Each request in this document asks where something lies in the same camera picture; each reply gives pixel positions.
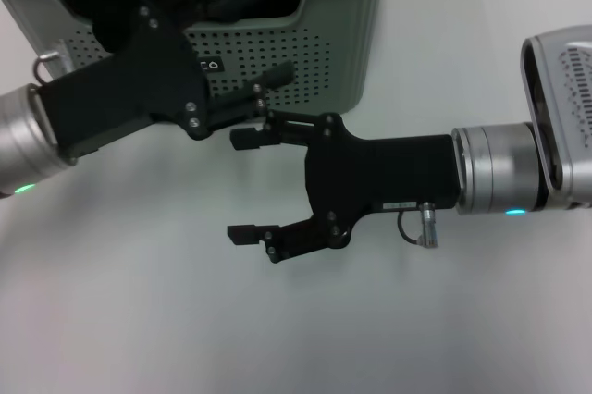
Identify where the silver plug with wire loop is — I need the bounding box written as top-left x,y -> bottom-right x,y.
32,40 -> 73,86

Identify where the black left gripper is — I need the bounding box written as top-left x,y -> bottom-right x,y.
31,0 -> 295,160

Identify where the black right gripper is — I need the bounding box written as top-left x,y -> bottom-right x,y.
229,109 -> 463,250

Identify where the grey-green perforated storage box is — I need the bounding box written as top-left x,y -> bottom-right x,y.
0,0 -> 395,111

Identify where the right arm connector cable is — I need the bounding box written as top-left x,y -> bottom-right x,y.
397,201 -> 443,248

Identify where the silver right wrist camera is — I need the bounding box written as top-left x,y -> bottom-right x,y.
520,32 -> 592,203

